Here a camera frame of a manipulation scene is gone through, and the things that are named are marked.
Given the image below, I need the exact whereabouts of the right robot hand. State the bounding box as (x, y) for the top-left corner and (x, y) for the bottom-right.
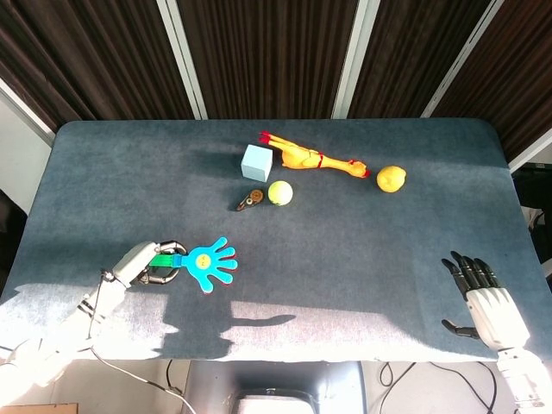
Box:
(440, 250), (530, 351)

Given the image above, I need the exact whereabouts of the dark robot base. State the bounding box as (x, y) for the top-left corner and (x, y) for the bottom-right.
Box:
(232, 361), (364, 414)

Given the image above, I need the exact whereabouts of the white partition frame post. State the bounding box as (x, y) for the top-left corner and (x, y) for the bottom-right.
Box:
(507, 136), (552, 173)
(420, 0), (505, 118)
(0, 77), (57, 146)
(155, 0), (209, 121)
(330, 0), (381, 120)

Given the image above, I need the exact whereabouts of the small brown wooden tool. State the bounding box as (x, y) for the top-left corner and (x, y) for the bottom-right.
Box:
(235, 189), (265, 212)

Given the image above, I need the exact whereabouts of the brown cardboard box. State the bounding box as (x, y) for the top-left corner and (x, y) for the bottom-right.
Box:
(0, 403), (79, 414)

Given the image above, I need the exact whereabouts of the black floor cable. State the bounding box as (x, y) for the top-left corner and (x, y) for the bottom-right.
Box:
(379, 361), (499, 414)

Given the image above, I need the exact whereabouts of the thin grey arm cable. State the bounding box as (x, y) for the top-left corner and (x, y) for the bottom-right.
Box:
(88, 269), (198, 414)

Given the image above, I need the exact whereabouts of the blue-grey table cloth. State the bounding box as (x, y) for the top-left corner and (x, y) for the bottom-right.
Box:
(0, 118), (551, 363)

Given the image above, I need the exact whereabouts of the black equipment pile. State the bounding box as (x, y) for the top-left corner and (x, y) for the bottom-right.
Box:
(511, 163), (552, 260)

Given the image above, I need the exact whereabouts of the yellow-green tennis ball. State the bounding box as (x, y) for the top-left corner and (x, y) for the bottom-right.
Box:
(267, 179), (295, 207)

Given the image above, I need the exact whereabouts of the yellow rubber chicken toy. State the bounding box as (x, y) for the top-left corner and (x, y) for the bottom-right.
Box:
(258, 131), (372, 179)

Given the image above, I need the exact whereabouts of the yellow squishy lemon ball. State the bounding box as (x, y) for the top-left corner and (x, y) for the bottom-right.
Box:
(376, 165), (407, 193)

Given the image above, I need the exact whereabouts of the light blue foam cube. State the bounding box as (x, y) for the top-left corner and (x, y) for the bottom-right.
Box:
(240, 144), (273, 182)

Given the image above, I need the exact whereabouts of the blue hand clapper toy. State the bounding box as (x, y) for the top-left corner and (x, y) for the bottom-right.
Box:
(148, 235), (239, 295)

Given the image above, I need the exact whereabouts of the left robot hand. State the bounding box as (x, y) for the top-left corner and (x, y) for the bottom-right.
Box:
(110, 239), (190, 289)

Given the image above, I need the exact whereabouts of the dark brown pleated curtain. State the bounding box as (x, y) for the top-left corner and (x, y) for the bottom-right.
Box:
(430, 0), (552, 160)
(347, 0), (492, 120)
(0, 0), (204, 133)
(176, 0), (361, 121)

